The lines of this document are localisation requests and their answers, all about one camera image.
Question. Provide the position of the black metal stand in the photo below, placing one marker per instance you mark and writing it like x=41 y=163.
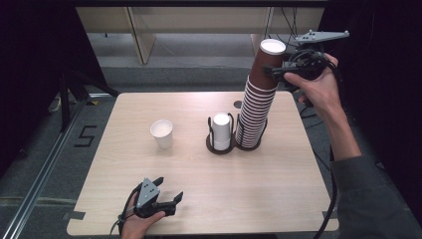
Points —
x=64 y=103

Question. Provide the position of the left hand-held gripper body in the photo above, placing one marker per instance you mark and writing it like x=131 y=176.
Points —
x=147 y=195

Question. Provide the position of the stack of brown paper cups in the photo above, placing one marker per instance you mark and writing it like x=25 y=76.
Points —
x=253 y=119

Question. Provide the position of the single white paper cup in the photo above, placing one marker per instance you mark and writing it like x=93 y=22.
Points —
x=162 y=136

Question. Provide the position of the person's right hand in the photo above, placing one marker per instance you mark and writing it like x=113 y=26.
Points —
x=325 y=93

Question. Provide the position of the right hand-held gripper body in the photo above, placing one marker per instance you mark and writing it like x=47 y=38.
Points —
x=310 y=64

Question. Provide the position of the dark round table grommet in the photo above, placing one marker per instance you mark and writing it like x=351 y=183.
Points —
x=238 y=104

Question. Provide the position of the person's left hand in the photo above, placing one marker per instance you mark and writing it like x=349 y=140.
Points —
x=136 y=225

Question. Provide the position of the beige wooden background desk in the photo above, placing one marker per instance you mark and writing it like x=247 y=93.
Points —
x=199 y=20

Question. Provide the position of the black curtain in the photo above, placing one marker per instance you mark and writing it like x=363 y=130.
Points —
x=26 y=49
x=391 y=49

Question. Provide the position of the aluminium floor rail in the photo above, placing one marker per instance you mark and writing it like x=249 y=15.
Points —
x=36 y=189

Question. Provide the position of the dark brown cup holder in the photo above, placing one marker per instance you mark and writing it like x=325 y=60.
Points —
x=217 y=151

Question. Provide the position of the yellow black floor tape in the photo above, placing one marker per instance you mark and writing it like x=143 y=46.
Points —
x=93 y=103

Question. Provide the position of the stack of white paper cups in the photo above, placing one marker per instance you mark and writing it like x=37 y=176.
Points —
x=221 y=132

